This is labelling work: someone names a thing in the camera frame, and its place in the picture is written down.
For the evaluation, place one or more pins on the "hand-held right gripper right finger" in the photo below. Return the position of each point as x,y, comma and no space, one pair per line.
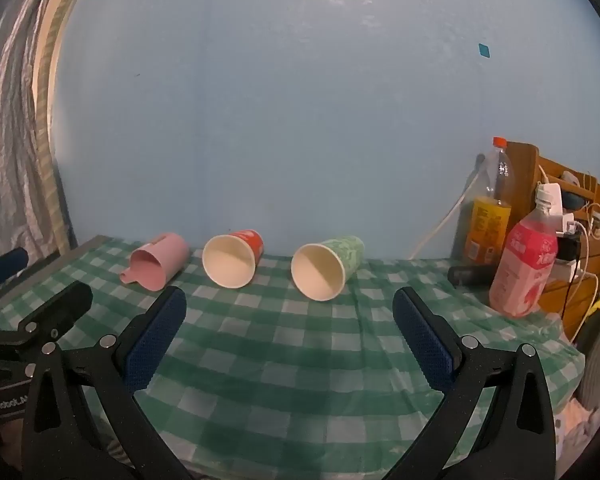
425,345

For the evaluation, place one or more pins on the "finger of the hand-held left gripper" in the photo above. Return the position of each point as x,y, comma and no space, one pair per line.
7,261
60,307

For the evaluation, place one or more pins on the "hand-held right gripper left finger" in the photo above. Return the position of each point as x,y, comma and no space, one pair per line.
152,342

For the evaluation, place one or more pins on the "green patterned paper cup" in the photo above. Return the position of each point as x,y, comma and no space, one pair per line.
317,272

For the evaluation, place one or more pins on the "red paper cup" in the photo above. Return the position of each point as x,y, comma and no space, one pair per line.
228,262

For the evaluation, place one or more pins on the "dark cylindrical object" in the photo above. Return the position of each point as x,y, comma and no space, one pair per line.
467,276

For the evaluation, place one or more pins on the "pink drink bottle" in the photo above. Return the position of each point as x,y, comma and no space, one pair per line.
522,270

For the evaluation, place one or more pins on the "grey curtain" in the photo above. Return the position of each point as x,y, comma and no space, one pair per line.
10,135

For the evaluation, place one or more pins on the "orange drink bottle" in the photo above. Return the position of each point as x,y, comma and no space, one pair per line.
485,225

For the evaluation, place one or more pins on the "green checked tablecloth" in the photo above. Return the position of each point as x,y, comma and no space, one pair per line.
290,360

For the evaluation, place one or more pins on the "black charger plug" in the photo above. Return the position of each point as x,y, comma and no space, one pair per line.
568,249

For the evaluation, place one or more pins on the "white crumpled cloth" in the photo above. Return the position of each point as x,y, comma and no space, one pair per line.
580,422

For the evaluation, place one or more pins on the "white charger plug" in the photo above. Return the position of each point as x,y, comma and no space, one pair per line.
565,222

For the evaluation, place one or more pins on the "wooden shelf unit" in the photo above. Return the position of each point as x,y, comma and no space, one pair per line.
525,160

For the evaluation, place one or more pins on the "blue wall sticker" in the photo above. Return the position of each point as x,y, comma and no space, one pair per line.
484,50

